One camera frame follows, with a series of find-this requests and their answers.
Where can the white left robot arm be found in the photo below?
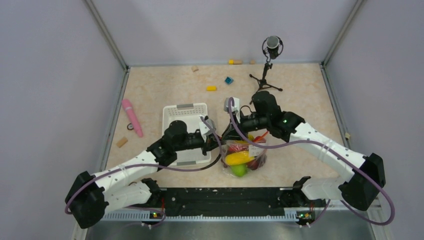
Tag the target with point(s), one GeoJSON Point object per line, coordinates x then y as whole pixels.
{"type": "Point", "coordinates": [92, 196]}

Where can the black microphone tripod stand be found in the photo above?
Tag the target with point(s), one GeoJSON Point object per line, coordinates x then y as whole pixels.
{"type": "Point", "coordinates": [272, 47]}

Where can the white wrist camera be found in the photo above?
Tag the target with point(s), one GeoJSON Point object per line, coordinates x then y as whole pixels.
{"type": "Point", "coordinates": [206, 126]}
{"type": "Point", "coordinates": [232, 106]}

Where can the white perforated plastic basket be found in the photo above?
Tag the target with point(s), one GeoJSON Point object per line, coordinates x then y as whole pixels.
{"type": "Point", "coordinates": [190, 114]}

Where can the clear orange-zip bag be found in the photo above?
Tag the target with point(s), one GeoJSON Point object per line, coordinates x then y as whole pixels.
{"type": "Point", "coordinates": [254, 150]}

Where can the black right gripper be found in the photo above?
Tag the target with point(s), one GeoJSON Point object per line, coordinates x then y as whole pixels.
{"type": "Point", "coordinates": [232, 133]}

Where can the yellow corn cob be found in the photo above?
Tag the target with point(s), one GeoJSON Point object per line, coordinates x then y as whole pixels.
{"type": "Point", "coordinates": [238, 158]}

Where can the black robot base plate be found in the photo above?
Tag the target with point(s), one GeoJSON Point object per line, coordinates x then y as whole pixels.
{"type": "Point", "coordinates": [228, 201]}

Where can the pink cylindrical toy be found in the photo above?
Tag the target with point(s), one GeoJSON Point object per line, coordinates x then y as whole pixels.
{"type": "Point", "coordinates": [129, 110]}

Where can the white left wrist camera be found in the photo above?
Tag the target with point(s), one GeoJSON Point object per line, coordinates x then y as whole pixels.
{"type": "Point", "coordinates": [206, 126]}

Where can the blue square block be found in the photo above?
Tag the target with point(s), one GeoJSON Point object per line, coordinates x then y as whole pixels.
{"type": "Point", "coordinates": [228, 80]}

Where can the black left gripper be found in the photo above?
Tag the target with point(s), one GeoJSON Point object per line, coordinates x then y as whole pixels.
{"type": "Point", "coordinates": [211, 143]}

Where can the wooden block near left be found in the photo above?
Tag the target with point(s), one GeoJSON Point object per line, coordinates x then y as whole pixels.
{"type": "Point", "coordinates": [121, 142]}

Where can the green apple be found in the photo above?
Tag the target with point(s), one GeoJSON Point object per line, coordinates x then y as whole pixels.
{"type": "Point", "coordinates": [239, 170]}

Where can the yellow rectangular block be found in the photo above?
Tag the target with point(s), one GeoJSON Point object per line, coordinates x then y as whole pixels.
{"type": "Point", "coordinates": [211, 88]}

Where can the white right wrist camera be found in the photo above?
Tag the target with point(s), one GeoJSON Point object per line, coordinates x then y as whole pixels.
{"type": "Point", "coordinates": [232, 106]}

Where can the yellow and tan cylinder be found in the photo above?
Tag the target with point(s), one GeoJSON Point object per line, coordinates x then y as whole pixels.
{"type": "Point", "coordinates": [235, 62]}

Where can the red chili pepper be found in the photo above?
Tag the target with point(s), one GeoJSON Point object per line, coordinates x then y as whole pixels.
{"type": "Point", "coordinates": [238, 146]}

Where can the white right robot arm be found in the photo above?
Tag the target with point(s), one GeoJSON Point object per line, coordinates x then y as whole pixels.
{"type": "Point", "coordinates": [360, 177]}

